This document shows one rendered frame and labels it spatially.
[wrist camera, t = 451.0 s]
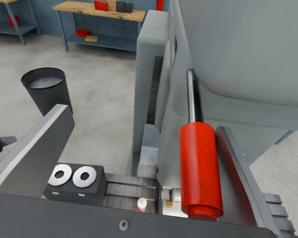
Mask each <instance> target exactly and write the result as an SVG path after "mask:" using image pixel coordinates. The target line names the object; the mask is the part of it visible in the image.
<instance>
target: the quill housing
mask: <svg viewBox="0 0 298 238"><path fill-rule="evenodd" d="M204 123H206V124H208V125H210V126H212V128H213V129H214V131H215V130H216V128H217V127H218V126H220V127H228V128H230V129H231V131H232V133H233V135H234V137H235V139H236V141H237V143H238V145H239V147H240V150H241V152H242V154H243V156H244V158H245V160H246V162H247V164H248V166H250V165H251V164H252V163H254V162H255V161H256V160H257V159H258V158H259V157H260V156H261V155H262V154H263V153H265V152H266V151H267V150H268V149H269V148H270V147H271V146H272V145H273V144H274V143H276V142H277V141H278V140H279V139H280V138H281V137H282V136H283V135H284V134H285V133H286V132H288V131H289V130H286V129H279V128H272V127H262V126H255V125H248V124H240V123H233V122H226V121H219V120H211V119H204ZM186 124H187V116H180V115H177V114H175V113H174V112H173V111H172V108H171V92H169V96H168V101H167V106H166V110H165V114H164V118H163V122H162V127H161V130H160V131H159V133H160V135H159V139H158V165H157V180H158V182H159V183H160V184H161V185H163V186H166V187H176V188H180V155H179V131H180V129H181V128H182V127H183V126H184V125H186Z"/></svg>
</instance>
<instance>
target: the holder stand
mask: <svg viewBox="0 0 298 238"><path fill-rule="evenodd" d="M106 185H107V182H106V178H105V172H104V167H103V166H100V165H87V164H75V163H62V162H58V163H57V164H56V166H55V169H54V171H53V173H52V175H51V177H50V179H49V181H48V183H47V185H46V187H45V190H44V192H43V195H44V196H45V197H46V198H47V199H50V200H57V201H64V202H71V203H78V204H88V205H96V206H102V204H103V199H104V195H105V189H106Z"/></svg>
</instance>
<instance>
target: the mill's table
mask: <svg viewBox="0 0 298 238"><path fill-rule="evenodd" d="M105 178H106V182H107V185H106V189H105V195H104V199H103V204H102V206H103V207H111V208H118V209H125V210H132V211H137V203H138V200H139V199H140V198H145V199H146V201H147V204H146V208H145V211H144V212H147V213H157V214H159V182H158V180H157V179H152V178H142V177H135V176H127V175H120V174H112V173H105ZM262 195H263V196H264V198H265V201H266V203H267V205H268V207H269V209H270V211H271V214H272V216H273V217H274V218H275V220H276V222H277V224H278V226H279V229H280V232H281V234H282V237H283V238H298V236H296V235H295V233H294V232H296V231H295V228H294V226H293V224H292V222H291V220H288V218H287V217H288V216H289V215H288V213H287V211H286V209H285V207H284V206H282V205H281V204H282V200H281V198H280V196H279V195H276V194H268V193H262Z"/></svg>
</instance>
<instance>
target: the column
mask: <svg viewBox="0 0 298 238"><path fill-rule="evenodd" d="M167 42H168V12H164V11H157V10H149V11H148V13H147V15H146V18H145V20H144V23H143V26H142V28H141V31H140V34H139V36H138V39H137V52H136V73H135V94H134V114H133V135H132V155H131V176H135V177H136V174H137V167H138V163H139V162H140V154H141V147H142V140H143V132H144V125H145V124H152V125H154V124H155V115H156V103H157V95H158V87H159V82H160V76H161V70H162V65H163V59H164V53H165V47H166V43H167Z"/></svg>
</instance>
